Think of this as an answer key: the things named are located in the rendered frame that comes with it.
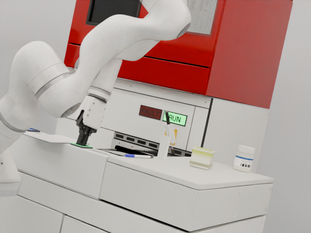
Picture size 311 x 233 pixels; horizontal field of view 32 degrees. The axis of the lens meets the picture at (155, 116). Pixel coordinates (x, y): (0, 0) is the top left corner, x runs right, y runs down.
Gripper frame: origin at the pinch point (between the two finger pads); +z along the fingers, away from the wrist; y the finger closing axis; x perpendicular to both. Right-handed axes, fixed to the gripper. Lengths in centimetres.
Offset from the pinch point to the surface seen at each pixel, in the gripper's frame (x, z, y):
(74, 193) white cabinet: 4.9, 18.1, 0.7
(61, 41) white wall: -215, -87, -193
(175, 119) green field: 1, -23, -54
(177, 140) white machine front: 4, -15, -56
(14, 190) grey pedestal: 0.6, 21.9, 23.6
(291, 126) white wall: 2, -59, -199
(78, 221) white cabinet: 9.1, 26.1, -1.1
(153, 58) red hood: -15, -46, -46
